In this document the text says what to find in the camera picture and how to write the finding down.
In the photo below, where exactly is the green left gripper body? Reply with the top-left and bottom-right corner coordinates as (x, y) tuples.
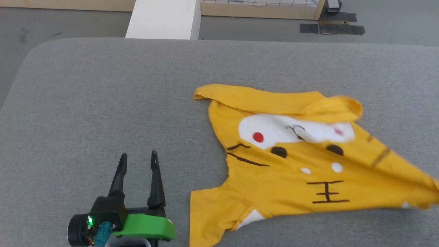
(67, 207), (176, 247)

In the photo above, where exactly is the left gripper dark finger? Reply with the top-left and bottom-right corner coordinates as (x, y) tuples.
(147, 151), (166, 208)
(108, 153), (128, 198)

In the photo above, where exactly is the yellow cartoon face shirt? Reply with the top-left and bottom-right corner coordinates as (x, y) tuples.
(189, 84), (439, 247)

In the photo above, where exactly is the white box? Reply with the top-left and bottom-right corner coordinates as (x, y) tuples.
(126, 0), (201, 40)

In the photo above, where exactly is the lemon print partition panel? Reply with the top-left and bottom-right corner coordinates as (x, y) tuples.
(0, 0), (326, 20)

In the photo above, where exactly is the black floor tape patch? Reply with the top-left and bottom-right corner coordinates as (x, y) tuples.
(319, 12), (357, 23)
(300, 23), (320, 34)
(319, 23), (365, 36)

